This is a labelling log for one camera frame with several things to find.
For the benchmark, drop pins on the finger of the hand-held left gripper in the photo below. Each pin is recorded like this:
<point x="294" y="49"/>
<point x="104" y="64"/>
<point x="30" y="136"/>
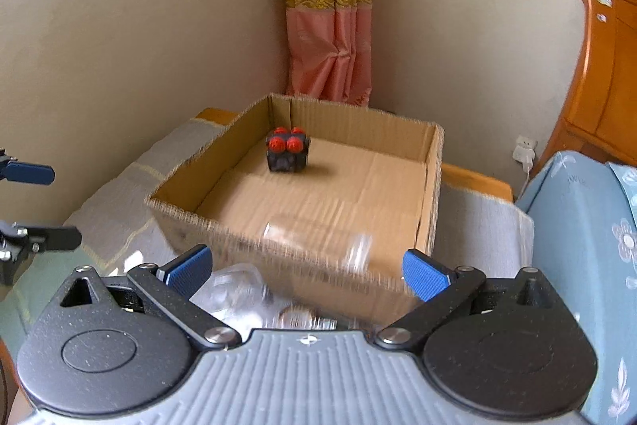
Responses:
<point x="30" y="173"/>
<point x="50" y="238"/>

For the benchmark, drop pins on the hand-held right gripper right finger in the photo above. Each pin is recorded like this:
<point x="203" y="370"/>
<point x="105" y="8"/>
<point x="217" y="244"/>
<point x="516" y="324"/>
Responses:
<point x="423" y="278"/>

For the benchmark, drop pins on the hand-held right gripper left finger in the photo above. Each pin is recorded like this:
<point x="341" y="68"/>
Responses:
<point x="191" y="269"/>

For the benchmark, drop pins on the clear plastic cup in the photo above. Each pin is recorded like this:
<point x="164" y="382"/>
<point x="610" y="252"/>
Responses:
<point x="234" y="300"/>

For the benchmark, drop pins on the brown cardboard box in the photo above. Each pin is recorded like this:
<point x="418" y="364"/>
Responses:
<point x="348" y="186"/>

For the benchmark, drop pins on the grey plaid blanket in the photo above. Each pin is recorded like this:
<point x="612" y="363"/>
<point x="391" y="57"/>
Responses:
<point x="114" y="186"/>

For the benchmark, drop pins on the black and red toy cube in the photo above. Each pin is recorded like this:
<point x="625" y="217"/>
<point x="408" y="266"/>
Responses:
<point x="287" y="151"/>

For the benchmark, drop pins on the blue floral quilt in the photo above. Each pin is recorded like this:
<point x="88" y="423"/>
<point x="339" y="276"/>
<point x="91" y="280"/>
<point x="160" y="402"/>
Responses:
<point x="577" y="255"/>

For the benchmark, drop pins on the blue floral pillow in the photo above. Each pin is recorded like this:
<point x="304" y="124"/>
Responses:
<point x="624" y="183"/>

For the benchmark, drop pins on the wooden headboard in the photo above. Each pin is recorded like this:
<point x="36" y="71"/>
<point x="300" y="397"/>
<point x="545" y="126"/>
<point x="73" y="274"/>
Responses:
<point x="597" y="81"/>

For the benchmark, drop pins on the pink curtain with gold band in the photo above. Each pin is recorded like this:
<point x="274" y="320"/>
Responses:
<point x="328" y="7"/>

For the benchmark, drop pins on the white wall socket with plug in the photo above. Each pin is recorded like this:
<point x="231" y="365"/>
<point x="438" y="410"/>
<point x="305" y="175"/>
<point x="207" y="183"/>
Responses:
<point x="525" y="151"/>

